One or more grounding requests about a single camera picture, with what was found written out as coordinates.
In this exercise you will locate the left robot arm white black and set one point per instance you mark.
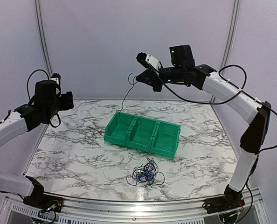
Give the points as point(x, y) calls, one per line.
point(46, 103)

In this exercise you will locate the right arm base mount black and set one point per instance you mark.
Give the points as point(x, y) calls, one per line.
point(222, 203)

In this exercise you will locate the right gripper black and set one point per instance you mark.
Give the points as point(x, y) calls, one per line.
point(150, 79)

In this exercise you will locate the left aluminium corner post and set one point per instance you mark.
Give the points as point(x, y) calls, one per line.
point(42, 39)

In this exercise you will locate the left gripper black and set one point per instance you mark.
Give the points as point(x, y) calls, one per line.
point(67, 102)

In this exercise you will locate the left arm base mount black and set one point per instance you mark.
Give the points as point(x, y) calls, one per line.
point(46, 201)

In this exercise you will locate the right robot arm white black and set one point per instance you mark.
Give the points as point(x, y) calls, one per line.
point(184, 71)

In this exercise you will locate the aluminium corner post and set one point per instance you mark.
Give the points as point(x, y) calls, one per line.
point(231, 33)
point(42, 39)

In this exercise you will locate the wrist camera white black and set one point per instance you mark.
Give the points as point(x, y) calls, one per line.
point(56, 78)
point(147, 60)

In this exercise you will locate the green three-compartment plastic bin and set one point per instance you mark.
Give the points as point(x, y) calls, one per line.
point(144, 134)

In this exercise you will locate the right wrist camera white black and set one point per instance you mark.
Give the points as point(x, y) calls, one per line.
point(147, 60)

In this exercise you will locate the aluminium front frame rail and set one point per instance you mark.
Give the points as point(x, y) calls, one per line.
point(204, 210)

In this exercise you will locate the right aluminium corner post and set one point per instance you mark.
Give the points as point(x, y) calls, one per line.
point(231, 33)

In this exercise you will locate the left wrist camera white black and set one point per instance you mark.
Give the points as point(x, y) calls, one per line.
point(56, 78)

